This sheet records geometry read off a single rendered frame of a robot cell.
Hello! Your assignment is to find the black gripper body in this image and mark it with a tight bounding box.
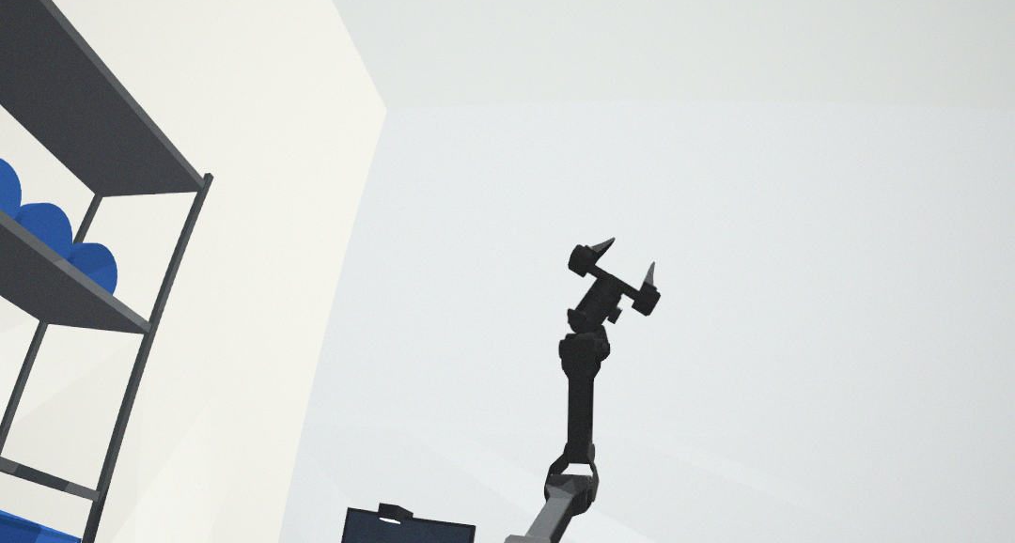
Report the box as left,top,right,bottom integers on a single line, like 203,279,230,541
568,244,661,317

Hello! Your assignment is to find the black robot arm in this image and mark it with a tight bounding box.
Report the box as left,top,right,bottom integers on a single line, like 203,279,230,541
504,296,622,543

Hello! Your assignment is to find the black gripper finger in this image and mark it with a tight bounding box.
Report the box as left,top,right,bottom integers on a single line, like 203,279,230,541
585,237,616,265
642,261,658,290

